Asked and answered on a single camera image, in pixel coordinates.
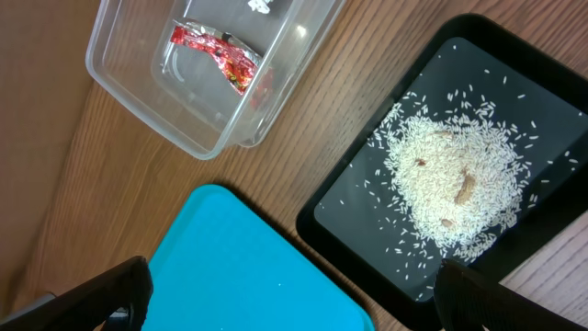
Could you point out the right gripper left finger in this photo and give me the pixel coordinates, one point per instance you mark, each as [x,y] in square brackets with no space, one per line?
[117,299]

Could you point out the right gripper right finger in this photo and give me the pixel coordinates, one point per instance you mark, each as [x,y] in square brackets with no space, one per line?
[465,300]

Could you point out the white napkin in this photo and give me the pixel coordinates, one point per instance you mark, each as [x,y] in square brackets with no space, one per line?
[260,6]

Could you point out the teal plastic tray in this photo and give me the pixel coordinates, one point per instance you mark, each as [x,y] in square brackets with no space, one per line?
[221,267]

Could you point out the leftover rice pile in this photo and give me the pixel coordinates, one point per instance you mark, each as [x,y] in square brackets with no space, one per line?
[457,160]

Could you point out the black tray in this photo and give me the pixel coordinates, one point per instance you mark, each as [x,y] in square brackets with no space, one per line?
[565,200]

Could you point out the clear plastic bin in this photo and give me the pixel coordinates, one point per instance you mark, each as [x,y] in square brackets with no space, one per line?
[181,93]

